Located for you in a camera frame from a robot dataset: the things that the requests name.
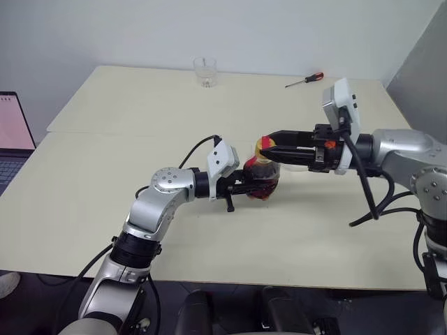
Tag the grey shoe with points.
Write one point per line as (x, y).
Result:
(7, 284)

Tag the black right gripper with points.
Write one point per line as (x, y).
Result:
(326, 153)

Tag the clear glass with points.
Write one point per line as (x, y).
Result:
(205, 71)

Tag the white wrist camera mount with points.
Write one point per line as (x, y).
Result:
(344, 96)
(221, 158)

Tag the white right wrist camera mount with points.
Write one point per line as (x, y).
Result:
(344, 96)

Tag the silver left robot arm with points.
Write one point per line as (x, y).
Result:
(160, 202)

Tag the clear bottle with red label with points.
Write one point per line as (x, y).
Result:
(260, 173)

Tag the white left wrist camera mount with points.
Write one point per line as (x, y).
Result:
(221, 158)

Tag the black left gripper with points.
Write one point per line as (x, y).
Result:
(225, 186)

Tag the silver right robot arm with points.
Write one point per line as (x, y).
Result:
(401, 150)

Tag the laptop with pink screen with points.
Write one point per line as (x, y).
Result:
(12, 129)

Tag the yellow red bottle cap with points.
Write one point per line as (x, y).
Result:
(260, 144)

